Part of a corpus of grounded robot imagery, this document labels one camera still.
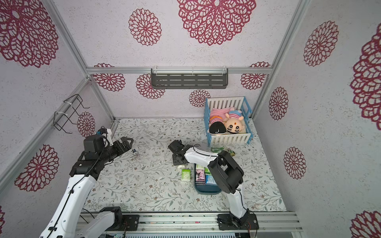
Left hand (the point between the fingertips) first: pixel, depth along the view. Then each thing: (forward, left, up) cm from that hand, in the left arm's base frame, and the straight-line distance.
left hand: (127, 143), depth 76 cm
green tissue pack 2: (-7, -42, -18) cm, 46 cm away
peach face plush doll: (+26, -62, -12) cm, 68 cm away
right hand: (+2, -27, -22) cm, 35 cm away
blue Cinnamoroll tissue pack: (-12, -44, -21) cm, 50 cm away
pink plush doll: (+39, -55, -16) cm, 69 cm away
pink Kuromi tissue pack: (-11, -38, -18) cm, 43 cm away
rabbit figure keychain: (+7, +4, -21) cm, 23 cm away
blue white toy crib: (+43, -70, -10) cm, 82 cm away
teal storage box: (-16, -41, -24) cm, 50 cm away
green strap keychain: (+11, -51, -25) cm, 57 cm away
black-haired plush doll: (+19, -50, -10) cm, 54 cm away
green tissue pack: (-8, -29, -21) cm, 37 cm away
